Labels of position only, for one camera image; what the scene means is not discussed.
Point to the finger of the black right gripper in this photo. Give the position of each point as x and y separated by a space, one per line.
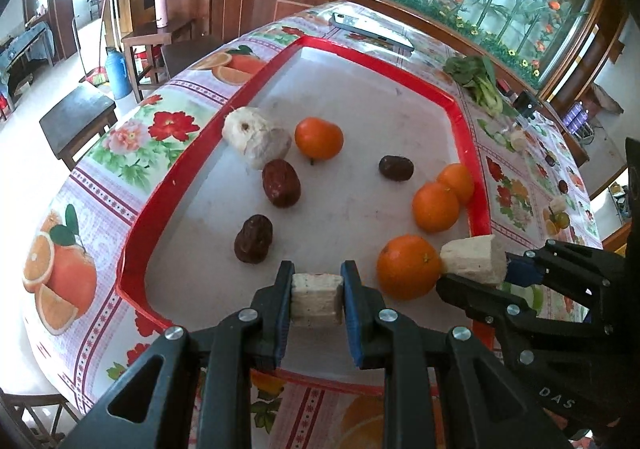
487 307
573 270

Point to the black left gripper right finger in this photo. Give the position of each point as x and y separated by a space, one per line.
442 389

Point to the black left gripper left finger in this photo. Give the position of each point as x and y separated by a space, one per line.
193 385

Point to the small green fruit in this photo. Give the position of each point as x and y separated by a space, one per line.
561 220

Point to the small orange tangerine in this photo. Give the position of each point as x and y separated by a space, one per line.
435 207

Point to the dark red jujube date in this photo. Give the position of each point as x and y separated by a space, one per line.
281 184

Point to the floral plastic tablecloth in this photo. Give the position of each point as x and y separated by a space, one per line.
111 183

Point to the orange tangerine on tray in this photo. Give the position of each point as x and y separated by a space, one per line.
317 139
458 179

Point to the black cylindrical device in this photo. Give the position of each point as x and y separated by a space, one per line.
526 104

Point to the dark date on tray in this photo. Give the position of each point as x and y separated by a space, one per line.
396 168

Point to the red rimmed white tray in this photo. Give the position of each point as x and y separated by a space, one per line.
178 263

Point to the green leafy vegetable bunch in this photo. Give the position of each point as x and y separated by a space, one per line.
476 74

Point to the dark wooden stool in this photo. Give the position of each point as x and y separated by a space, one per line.
75 119

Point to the blue water jug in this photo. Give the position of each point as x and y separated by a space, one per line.
116 72

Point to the pink thermos bottle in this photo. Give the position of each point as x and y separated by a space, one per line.
161 13

